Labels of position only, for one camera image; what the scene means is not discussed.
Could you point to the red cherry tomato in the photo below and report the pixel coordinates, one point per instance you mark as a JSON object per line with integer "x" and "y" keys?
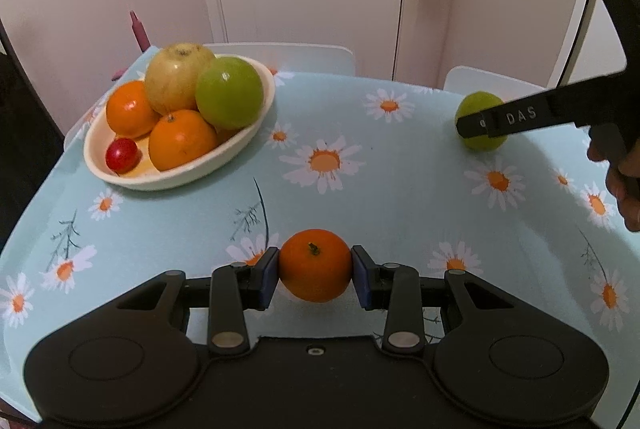
{"x": 121, "y": 155}

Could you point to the yellow apple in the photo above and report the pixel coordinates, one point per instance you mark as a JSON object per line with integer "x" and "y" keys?
{"x": 175, "y": 76}

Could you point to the medium orange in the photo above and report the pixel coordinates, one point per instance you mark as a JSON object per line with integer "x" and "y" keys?
{"x": 130, "y": 109}

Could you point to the person's right hand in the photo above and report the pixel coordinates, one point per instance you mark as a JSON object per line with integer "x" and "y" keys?
{"x": 625, "y": 194}

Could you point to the green lime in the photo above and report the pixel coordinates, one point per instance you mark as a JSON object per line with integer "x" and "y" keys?
{"x": 480, "y": 101}

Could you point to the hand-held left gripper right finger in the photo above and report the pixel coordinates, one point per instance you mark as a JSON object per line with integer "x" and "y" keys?
{"x": 362, "y": 281}

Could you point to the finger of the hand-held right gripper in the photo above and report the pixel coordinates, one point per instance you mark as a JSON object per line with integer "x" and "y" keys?
{"x": 545, "y": 111}

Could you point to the daisy print tablecloth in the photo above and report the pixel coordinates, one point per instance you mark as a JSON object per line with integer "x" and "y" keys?
{"x": 400, "y": 194}

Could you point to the small reddish tangerine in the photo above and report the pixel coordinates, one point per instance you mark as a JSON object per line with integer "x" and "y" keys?
{"x": 315, "y": 266}

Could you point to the white chair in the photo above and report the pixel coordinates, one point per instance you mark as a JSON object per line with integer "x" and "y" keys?
{"x": 300, "y": 56}
{"x": 495, "y": 81}

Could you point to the small green apple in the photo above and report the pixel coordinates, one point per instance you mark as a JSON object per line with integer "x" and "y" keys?
{"x": 230, "y": 93}

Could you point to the pink plastic stick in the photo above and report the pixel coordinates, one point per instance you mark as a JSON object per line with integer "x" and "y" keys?
{"x": 139, "y": 31}

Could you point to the large orange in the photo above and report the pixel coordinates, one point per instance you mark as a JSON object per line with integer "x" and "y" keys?
{"x": 182, "y": 141}

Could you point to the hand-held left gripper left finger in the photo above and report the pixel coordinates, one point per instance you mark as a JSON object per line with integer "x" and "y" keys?
{"x": 267, "y": 281}

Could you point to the cream oval bowl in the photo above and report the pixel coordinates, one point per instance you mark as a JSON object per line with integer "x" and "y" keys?
{"x": 200, "y": 174}

